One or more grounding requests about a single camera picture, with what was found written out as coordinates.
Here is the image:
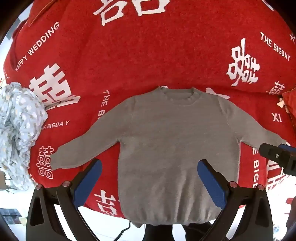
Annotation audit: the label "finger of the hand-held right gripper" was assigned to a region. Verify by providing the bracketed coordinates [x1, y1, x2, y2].
[259, 142, 296, 176]

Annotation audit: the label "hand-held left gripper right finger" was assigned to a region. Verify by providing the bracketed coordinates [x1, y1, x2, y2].
[197, 159, 275, 241]

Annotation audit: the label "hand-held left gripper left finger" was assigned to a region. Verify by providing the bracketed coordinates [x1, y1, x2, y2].
[25, 159, 102, 241]

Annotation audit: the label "grey knit sweater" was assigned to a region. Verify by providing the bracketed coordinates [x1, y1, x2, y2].
[50, 86, 287, 229]

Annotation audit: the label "person's right forearm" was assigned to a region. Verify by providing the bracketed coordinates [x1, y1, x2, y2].
[286, 197, 296, 230]

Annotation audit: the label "red embroidered cushion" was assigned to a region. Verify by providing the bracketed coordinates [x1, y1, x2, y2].
[277, 87, 296, 115]

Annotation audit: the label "person's black trousers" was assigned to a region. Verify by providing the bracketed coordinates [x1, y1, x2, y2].
[139, 221, 218, 241]

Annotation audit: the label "light blue patterned cloth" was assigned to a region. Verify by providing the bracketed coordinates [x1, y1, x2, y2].
[0, 82, 48, 191]

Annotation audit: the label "red printed blanket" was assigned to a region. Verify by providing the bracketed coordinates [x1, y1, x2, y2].
[3, 0, 296, 220]

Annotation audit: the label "black cable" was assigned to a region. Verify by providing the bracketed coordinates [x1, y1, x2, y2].
[113, 221, 133, 241]

